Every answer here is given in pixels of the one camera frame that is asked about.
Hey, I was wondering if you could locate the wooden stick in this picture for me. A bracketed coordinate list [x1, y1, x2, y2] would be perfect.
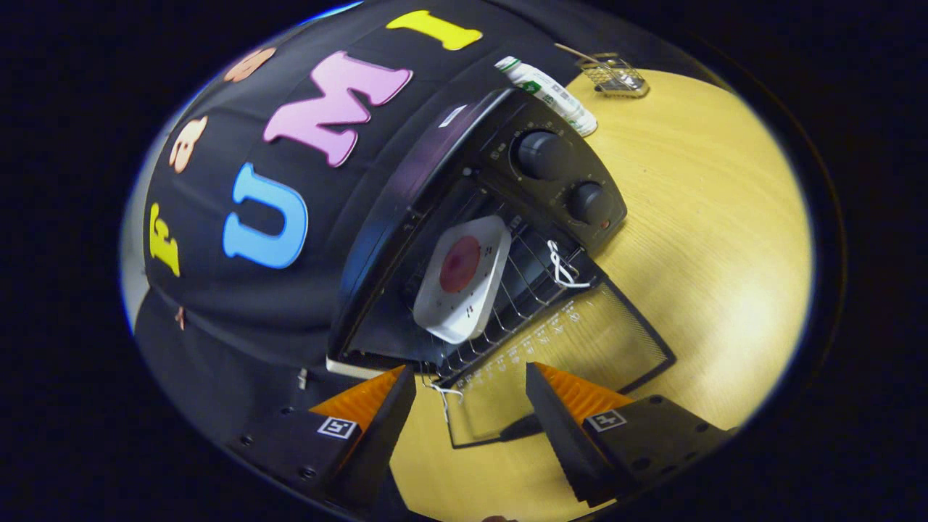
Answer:
[555, 43, 600, 65]

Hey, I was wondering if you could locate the white green drink bottle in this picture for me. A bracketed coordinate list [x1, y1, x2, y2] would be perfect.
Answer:
[494, 56, 599, 138]

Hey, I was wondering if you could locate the metal oven wire rack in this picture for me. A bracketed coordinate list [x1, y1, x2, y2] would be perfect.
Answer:
[417, 214, 584, 372]

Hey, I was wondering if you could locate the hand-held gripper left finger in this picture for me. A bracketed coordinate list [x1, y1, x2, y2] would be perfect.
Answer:
[228, 365, 418, 510]

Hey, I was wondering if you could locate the white square plate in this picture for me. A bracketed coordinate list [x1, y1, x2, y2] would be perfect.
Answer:
[413, 215, 513, 344]

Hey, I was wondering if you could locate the pink ham slice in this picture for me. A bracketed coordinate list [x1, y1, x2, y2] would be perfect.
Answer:
[439, 236, 481, 294]

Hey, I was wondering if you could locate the white cord loop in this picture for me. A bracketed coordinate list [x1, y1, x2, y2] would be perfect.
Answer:
[547, 239, 592, 289]
[426, 381, 465, 423]

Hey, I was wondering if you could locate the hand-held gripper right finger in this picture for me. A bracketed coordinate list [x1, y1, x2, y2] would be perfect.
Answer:
[525, 362, 737, 507]

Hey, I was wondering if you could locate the black toaster oven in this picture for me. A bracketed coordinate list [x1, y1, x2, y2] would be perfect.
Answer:
[326, 88, 676, 449]

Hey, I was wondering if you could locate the metal wire basket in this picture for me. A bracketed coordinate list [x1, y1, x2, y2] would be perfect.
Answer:
[579, 52, 650, 99]

